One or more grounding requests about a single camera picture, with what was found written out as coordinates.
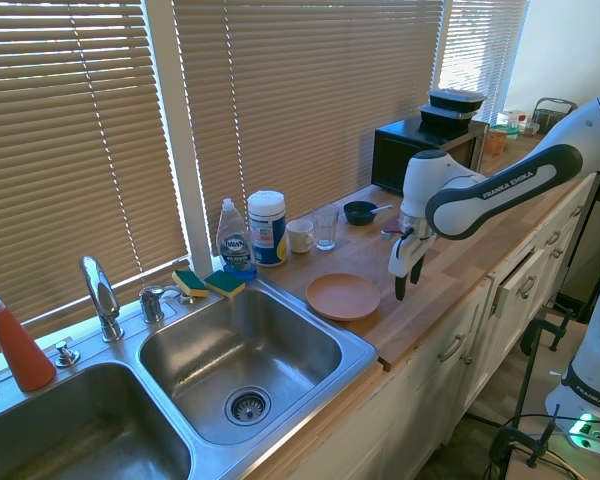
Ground black clamp on stand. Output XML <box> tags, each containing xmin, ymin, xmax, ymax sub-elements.
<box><xmin>509</xmin><ymin>308</ymin><xmax>577</xmax><ymax>426</ymax></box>

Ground clear drinking glass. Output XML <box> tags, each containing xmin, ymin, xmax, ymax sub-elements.
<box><xmin>311</xmin><ymin>203</ymin><xmax>341</xmax><ymax>252</ymax></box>

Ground large black food container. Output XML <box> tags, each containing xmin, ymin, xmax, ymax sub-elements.
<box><xmin>418</xmin><ymin>103</ymin><xmax>476</xmax><ymax>135</ymax></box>

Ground black clamp with cables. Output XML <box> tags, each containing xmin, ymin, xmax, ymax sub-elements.
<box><xmin>488</xmin><ymin>403</ymin><xmax>562</xmax><ymax>480</ymax></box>

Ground yellow green sponge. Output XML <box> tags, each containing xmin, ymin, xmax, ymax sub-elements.
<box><xmin>171</xmin><ymin>269</ymin><xmax>210</xmax><ymax>300</ymax></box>
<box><xmin>203</xmin><ymin>270</ymin><xmax>247</xmax><ymax>301</ymax></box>

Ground medium beige window blind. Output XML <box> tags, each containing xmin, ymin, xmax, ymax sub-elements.
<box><xmin>172</xmin><ymin>0</ymin><xmax>446</xmax><ymax>257</ymax></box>

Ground chrome soap dispenser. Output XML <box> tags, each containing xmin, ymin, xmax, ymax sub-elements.
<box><xmin>138</xmin><ymin>284</ymin><xmax>182</xmax><ymax>325</ymax></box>

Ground orange plate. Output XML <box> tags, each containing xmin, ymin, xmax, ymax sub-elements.
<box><xmin>305</xmin><ymin>272</ymin><xmax>382</xmax><ymax>322</ymax></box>

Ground black microwave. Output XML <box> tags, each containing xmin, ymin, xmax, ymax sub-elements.
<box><xmin>369</xmin><ymin>117</ymin><xmax>490</xmax><ymax>196</ymax></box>

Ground clear Dawn soap bottle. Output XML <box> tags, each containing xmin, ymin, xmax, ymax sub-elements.
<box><xmin>215</xmin><ymin>197</ymin><xmax>258</xmax><ymax>281</ymax></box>

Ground wide beige window blind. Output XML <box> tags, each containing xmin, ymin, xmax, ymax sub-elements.
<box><xmin>0</xmin><ymin>0</ymin><xmax>191</xmax><ymax>360</ymax></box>

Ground white kitchen cabinets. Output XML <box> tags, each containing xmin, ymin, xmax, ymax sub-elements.
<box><xmin>249</xmin><ymin>174</ymin><xmax>599</xmax><ymax>480</ymax></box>

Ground chrome faucet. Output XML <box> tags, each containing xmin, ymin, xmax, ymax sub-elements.
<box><xmin>78</xmin><ymin>255</ymin><xmax>126</xmax><ymax>343</ymax></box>

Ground white plastic container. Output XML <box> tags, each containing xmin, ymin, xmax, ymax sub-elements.
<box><xmin>496</xmin><ymin>109</ymin><xmax>530</xmax><ymax>127</ymax></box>

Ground orange tub with green lid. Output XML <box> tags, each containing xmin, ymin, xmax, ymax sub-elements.
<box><xmin>484</xmin><ymin>124</ymin><xmax>522</xmax><ymax>156</ymax></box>

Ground grey cutlery basket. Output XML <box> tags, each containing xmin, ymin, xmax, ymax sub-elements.
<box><xmin>531</xmin><ymin>97</ymin><xmax>579</xmax><ymax>136</ymax></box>

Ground white mug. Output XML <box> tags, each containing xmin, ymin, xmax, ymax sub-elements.
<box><xmin>285</xmin><ymin>218</ymin><xmax>316</xmax><ymax>255</ymax></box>

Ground small chrome sink knob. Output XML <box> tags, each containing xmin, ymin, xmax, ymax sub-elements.
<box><xmin>54</xmin><ymin>340</ymin><xmax>81</xmax><ymax>369</ymax></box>

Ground white wipes canister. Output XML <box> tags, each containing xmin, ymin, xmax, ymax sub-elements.
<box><xmin>246</xmin><ymin>189</ymin><xmax>289</xmax><ymax>268</ymax></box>

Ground stainless double sink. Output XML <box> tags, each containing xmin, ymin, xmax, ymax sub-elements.
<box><xmin>0</xmin><ymin>275</ymin><xmax>380</xmax><ymax>480</ymax></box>

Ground black bowl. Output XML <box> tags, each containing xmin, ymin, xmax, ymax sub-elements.
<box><xmin>343</xmin><ymin>200</ymin><xmax>379</xmax><ymax>227</ymax></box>

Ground black floor cables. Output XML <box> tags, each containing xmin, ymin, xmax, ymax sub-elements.
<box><xmin>482</xmin><ymin>412</ymin><xmax>600</xmax><ymax>480</ymax></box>

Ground small black food container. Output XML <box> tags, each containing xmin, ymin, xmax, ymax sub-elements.
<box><xmin>427</xmin><ymin>88</ymin><xmax>487</xmax><ymax>113</ymax></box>

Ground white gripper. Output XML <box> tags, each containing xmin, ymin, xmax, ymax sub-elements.
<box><xmin>387</xmin><ymin>232</ymin><xmax>437</xmax><ymax>302</ymax></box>

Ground narrow sunlit window blind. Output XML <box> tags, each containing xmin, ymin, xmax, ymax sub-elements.
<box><xmin>437</xmin><ymin>0</ymin><xmax>529</xmax><ymax>126</ymax></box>

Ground orange spray bottle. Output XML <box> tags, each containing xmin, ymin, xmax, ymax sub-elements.
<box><xmin>0</xmin><ymin>283</ymin><xmax>58</xmax><ymax>393</ymax></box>

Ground metal sink drain strainer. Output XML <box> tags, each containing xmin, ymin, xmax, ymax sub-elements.
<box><xmin>224</xmin><ymin>385</ymin><xmax>272</xmax><ymax>427</ymax></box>

